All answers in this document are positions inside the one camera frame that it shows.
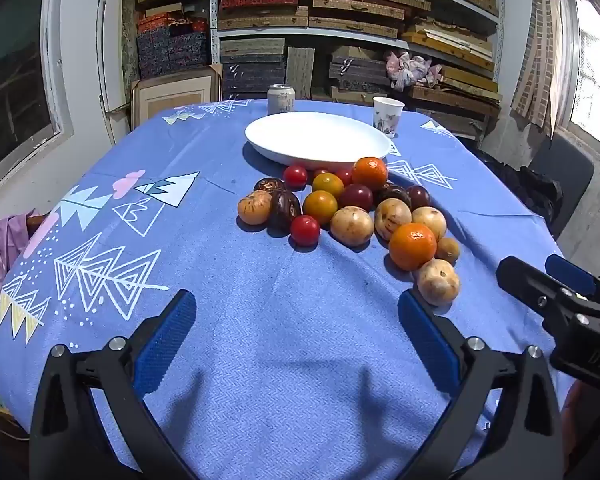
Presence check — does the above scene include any white leaning board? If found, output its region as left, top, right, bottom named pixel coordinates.
left=96, top=0, right=131, bottom=146

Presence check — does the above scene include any upright grey woven box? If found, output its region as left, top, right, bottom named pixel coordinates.
left=286, top=47, right=315, bottom=100

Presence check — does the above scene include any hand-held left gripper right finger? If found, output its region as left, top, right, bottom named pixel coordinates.
left=397, top=290, right=566, bottom=480

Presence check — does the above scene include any grey metal shelving rack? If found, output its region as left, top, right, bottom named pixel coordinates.
left=210, top=0, right=506, bottom=126

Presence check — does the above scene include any green grey leaning panel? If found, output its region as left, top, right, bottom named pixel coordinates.
left=120, top=0, right=140, bottom=91

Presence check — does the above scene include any pink cloth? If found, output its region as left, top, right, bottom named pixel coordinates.
left=0, top=212, right=48, bottom=333

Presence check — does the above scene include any dark purple passion fruit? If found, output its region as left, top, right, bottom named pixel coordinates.
left=377, top=184, right=412, bottom=208
left=406, top=185, right=432, bottom=211

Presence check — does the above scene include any bright white framed window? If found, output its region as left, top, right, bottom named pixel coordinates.
left=560, top=0, right=600, bottom=158

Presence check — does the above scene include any stack of brown woven boxes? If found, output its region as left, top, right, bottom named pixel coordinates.
left=407, top=85, right=501, bottom=136

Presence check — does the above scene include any stack of dark wooden boxes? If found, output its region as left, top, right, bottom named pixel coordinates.
left=328, top=46, right=406, bottom=106

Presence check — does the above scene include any orange mandarin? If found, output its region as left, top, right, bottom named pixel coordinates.
left=351, top=156, right=389, bottom=191
left=389, top=222, right=438, bottom=271

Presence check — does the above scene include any yellow orange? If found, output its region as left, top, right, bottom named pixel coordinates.
left=302, top=190, right=339, bottom=225
left=312, top=172, right=345, bottom=198

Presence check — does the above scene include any stack of dark grey boxes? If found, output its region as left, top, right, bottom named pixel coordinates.
left=220, top=37, right=287, bottom=101

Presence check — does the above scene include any black chair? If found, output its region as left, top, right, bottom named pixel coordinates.
left=529, top=137, right=596, bottom=240

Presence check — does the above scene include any silver drink can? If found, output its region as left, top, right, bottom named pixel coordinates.
left=267, top=83, right=296, bottom=116

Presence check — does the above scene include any small tan loquat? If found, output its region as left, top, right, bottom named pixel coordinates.
left=436, top=237, right=461, bottom=264

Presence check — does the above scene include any tan woven hanging blind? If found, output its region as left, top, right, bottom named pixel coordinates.
left=510, top=0, right=578, bottom=140

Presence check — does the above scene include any framed cardboard panel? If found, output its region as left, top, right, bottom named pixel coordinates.
left=131, top=65, right=223, bottom=128

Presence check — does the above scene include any blue printed tablecloth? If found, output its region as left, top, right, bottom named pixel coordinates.
left=0, top=99, right=581, bottom=480

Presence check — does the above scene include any large dark brown passion fruit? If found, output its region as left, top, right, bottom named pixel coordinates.
left=268, top=189, right=302, bottom=234

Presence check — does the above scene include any black jacket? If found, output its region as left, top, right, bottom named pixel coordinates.
left=472, top=147, right=565, bottom=226

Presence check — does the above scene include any stack of yellow wooden boxes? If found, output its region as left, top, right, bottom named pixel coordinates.
left=400, top=0, right=502, bottom=102

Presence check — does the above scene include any stack of orange red boxes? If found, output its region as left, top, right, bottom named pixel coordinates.
left=137, top=14, right=208, bottom=36

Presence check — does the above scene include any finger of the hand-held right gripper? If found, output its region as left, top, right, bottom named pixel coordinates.
left=545, top=254, right=600, bottom=311
left=496, top=256, right=588, bottom=333

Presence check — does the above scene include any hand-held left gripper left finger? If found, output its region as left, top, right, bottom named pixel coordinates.
left=29, top=289, right=201, bottom=480

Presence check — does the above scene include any white round plate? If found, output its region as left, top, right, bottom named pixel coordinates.
left=245, top=112, right=392, bottom=171

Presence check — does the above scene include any white paper cup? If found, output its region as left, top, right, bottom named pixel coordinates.
left=372, top=96, right=405, bottom=138

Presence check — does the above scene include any pink crumpled plastic bag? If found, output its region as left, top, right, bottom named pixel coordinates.
left=385, top=51, right=443, bottom=92

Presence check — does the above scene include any stack of dark blue boxes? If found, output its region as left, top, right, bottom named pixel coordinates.
left=136, top=27, right=211, bottom=79

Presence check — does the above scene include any tan passion fruit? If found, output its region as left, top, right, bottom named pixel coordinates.
left=329, top=206, right=375, bottom=247
left=412, top=206, right=447, bottom=241
left=374, top=198, right=412, bottom=241
left=237, top=190, right=272, bottom=226
left=417, top=259, right=461, bottom=306

